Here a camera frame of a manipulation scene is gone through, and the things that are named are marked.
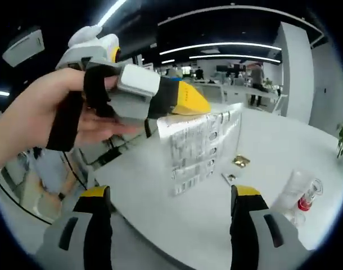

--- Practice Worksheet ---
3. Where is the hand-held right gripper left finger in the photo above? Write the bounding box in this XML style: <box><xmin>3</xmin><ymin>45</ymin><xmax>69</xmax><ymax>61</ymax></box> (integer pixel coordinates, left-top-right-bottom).
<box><xmin>36</xmin><ymin>185</ymin><xmax>113</xmax><ymax>270</ymax></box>

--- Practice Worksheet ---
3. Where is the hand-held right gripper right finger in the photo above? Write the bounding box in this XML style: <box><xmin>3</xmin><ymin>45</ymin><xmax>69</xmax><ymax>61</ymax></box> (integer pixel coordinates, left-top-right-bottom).
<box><xmin>229</xmin><ymin>184</ymin><xmax>315</xmax><ymax>270</ymax></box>

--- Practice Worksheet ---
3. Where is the white skincare tube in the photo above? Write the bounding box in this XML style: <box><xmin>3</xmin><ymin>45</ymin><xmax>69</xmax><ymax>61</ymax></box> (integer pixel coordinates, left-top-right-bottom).
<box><xmin>271</xmin><ymin>168</ymin><xmax>312</xmax><ymax>217</ymax></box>

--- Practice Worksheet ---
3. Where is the gold foil sachet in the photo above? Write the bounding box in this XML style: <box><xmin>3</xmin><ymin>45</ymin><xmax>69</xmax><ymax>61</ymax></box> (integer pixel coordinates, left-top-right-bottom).
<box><xmin>232</xmin><ymin>154</ymin><xmax>251</xmax><ymax>169</ymax></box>

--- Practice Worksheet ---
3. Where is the tall red-collared skincare bottle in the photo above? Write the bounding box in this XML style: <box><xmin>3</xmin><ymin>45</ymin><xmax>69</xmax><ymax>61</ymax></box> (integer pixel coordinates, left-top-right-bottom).
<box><xmin>283</xmin><ymin>178</ymin><xmax>324</xmax><ymax>227</ymax></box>

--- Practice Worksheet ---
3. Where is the person's left hand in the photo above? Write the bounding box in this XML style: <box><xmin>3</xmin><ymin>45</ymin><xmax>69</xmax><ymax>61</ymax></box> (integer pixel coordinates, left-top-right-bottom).
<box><xmin>19</xmin><ymin>67</ymin><xmax>139</xmax><ymax>152</ymax></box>

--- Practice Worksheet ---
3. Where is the long ceiling light strip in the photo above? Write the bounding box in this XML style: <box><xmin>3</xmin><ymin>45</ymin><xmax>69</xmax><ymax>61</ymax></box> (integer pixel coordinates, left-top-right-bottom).
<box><xmin>98</xmin><ymin>0</ymin><xmax>127</xmax><ymax>26</ymax></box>
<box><xmin>159</xmin><ymin>42</ymin><xmax>282</xmax><ymax>56</ymax></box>
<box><xmin>189</xmin><ymin>54</ymin><xmax>282</xmax><ymax>64</ymax></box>

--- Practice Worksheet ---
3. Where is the ceiling air conditioner unit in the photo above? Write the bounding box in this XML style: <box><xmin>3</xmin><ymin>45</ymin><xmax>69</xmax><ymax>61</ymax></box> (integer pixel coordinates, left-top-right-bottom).
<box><xmin>2</xmin><ymin>26</ymin><xmax>46</xmax><ymax>68</ymax></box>

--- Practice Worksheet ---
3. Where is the row of white office desks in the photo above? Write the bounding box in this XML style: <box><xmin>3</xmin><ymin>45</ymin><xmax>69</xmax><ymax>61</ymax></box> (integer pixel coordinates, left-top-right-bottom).
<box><xmin>193</xmin><ymin>80</ymin><xmax>287</xmax><ymax>110</ymax></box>

